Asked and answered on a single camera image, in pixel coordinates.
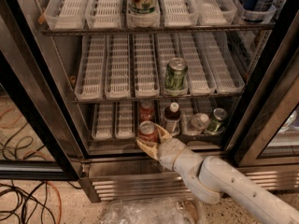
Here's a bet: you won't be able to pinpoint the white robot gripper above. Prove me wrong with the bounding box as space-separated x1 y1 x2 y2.
136 124 186 171

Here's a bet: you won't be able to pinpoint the red coke can front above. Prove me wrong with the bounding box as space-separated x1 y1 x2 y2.
138 120 158 143

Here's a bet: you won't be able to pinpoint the red coke can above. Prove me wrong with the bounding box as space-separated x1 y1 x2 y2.
138 120 158 143
139 100 155 121

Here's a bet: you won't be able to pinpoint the clear water bottle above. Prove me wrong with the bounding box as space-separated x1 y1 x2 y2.
183 113 210 136

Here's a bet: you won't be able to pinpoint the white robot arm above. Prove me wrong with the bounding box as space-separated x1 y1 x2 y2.
136 121 299 224

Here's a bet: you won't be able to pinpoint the red coke can rear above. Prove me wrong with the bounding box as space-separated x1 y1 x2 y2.
139 100 155 121

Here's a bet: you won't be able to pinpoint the green can middle shelf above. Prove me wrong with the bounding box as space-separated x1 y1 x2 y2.
164 57 188 94

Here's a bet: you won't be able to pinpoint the green can shelf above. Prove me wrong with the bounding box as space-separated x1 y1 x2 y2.
205 108 228 135
164 57 188 94

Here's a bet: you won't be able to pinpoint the green can bottom shelf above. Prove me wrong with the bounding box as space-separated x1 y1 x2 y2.
205 108 228 135

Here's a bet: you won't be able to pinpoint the stainless steel fridge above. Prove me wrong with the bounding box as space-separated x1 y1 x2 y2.
0 0 299 202

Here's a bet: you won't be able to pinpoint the right glass fridge door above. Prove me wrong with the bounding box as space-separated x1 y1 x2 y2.
228 13 299 167

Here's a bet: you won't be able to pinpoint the glass fridge door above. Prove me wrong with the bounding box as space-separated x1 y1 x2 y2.
228 13 299 167
0 0 82 181

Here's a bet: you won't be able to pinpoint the left glass fridge door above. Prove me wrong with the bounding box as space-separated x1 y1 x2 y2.
0 0 82 181

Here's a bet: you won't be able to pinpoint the white green carton top shelf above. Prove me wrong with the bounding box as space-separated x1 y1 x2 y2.
127 0 160 28

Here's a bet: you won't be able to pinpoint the brown drink bottle white cap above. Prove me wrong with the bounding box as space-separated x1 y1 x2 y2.
163 102 181 136

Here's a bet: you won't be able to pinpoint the clear plastic bin on floor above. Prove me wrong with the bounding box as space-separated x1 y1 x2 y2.
100 197 208 224

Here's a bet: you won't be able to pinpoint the orange cable on floor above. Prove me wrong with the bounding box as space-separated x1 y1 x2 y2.
43 180 64 224

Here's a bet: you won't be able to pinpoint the black cables on floor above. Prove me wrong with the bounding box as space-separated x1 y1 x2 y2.
0 180 59 224

